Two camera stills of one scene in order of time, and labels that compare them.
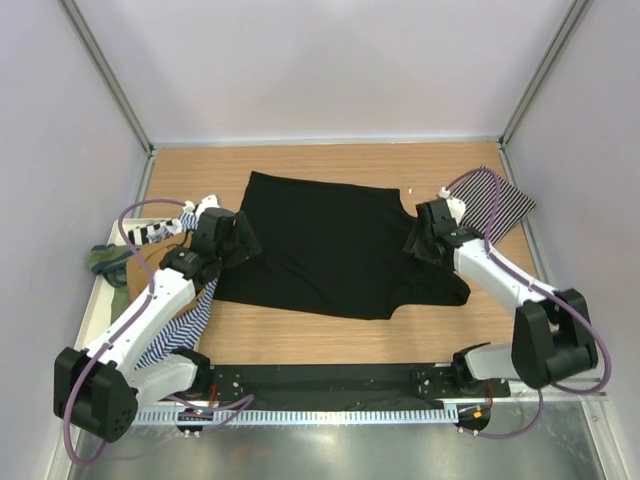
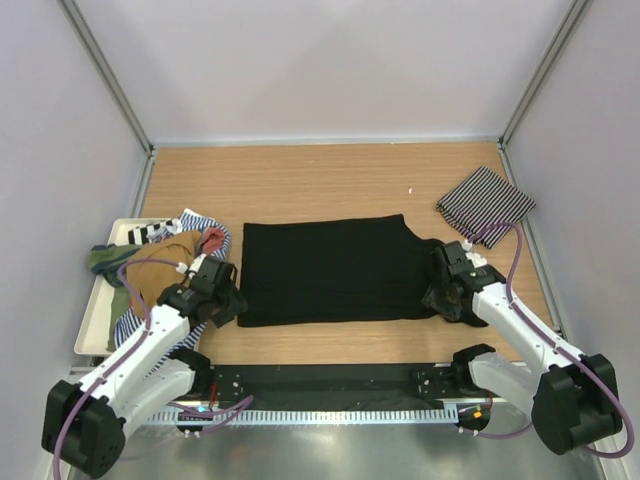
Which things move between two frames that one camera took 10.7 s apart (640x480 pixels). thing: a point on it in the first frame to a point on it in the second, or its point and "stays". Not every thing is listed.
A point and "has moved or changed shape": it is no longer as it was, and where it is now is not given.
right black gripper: [414, 244] to [432, 298]
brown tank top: [153, 253] stays
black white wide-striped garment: [141, 235] stays
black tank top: [331, 249] has moved or changed shape
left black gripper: [246, 245] to [236, 304]
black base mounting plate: [349, 387] stays
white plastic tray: [98, 315] stays
